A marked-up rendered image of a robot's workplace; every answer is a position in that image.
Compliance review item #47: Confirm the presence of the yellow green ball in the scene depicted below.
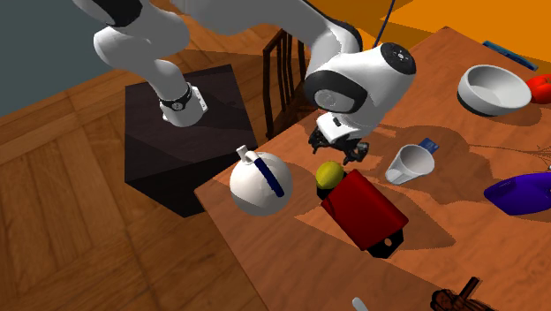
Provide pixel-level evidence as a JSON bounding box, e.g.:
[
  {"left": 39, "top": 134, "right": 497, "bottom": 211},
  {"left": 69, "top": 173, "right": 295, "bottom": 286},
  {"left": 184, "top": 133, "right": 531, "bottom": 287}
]
[{"left": 315, "top": 161, "right": 346, "bottom": 191}]

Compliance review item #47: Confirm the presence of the red round object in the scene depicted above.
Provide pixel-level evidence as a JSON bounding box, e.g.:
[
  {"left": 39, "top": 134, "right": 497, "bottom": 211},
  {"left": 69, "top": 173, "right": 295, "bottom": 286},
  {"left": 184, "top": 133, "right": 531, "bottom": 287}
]
[{"left": 525, "top": 73, "right": 551, "bottom": 105}]

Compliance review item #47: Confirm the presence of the purple blue dish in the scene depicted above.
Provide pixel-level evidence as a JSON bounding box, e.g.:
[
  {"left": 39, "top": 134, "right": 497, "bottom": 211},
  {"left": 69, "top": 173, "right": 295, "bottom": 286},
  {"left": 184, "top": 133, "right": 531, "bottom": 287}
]
[{"left": 483, "top": 171, "right": 551, "bottom": 216}]

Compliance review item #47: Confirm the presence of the dark wooden chair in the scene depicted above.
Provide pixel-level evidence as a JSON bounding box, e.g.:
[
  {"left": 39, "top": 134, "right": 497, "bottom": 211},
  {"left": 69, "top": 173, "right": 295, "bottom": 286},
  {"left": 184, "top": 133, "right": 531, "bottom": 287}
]
[{"left": 261, "top": 28, "right": 321, "bottom": 142}]

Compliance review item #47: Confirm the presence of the white bowl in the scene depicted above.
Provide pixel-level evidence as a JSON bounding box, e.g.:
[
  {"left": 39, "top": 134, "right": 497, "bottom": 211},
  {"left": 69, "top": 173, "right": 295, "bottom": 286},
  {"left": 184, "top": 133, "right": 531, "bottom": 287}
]
[{"left": 457, "top": 64, "right": 533, "bottom": 118}]

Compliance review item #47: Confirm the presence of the brown wooden figure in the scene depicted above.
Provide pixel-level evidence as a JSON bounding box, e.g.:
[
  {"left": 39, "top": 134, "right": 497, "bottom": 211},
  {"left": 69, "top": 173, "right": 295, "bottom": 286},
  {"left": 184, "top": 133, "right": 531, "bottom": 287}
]
[{"left": 429, "top": 276, "right": 497, "bottom": 311}]

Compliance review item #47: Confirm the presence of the flat blue bar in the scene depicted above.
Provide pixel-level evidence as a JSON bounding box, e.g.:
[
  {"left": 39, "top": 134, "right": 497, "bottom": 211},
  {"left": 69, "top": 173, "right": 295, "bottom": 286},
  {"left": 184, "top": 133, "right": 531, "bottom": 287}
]
[{"left": 481, "top": 40, "right": 540, "bottom": 72}]

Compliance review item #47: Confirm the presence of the white round teapot blue stripe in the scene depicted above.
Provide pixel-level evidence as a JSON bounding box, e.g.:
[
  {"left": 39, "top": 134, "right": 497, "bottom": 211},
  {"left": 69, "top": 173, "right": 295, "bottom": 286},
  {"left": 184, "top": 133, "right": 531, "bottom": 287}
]
[{"left": 229, "top": 144, "right": 295, "bottom": 217}]

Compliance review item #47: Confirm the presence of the brown wooden table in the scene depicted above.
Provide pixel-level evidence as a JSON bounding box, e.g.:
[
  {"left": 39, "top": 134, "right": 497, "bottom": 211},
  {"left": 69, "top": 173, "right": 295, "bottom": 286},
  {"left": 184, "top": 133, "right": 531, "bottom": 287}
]
[{"left": 193, "top": 26, "right": 551, "bottom": 311}]

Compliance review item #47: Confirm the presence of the thin dark blue rod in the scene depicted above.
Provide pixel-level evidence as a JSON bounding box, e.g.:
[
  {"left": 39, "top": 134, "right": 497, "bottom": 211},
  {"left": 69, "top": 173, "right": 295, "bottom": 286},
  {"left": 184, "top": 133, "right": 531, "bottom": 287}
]
[{"left": 371, "top": 0, "right": 396, "bottom": 49}]

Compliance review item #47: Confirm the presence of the dark robot stand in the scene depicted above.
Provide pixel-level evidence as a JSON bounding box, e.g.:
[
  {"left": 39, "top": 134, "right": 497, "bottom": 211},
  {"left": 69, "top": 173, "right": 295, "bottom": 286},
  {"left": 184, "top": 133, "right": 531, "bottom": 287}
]
[{"left": 124, "top": 64, "right": 260, "bottom": 219}]

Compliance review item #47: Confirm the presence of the red box black base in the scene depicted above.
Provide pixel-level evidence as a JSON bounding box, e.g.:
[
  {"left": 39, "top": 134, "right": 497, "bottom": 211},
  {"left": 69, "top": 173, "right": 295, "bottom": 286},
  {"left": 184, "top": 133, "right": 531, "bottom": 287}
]
[{"left": 316, "top": 168, "right": 410, "bottom": 260}]

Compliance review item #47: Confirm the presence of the white cup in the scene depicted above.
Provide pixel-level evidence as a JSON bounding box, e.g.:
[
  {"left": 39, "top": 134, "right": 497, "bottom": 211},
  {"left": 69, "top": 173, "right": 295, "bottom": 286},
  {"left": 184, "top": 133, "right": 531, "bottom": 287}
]
[{"left": 384, "top": 144, "right": 436, "bottom": 186}]

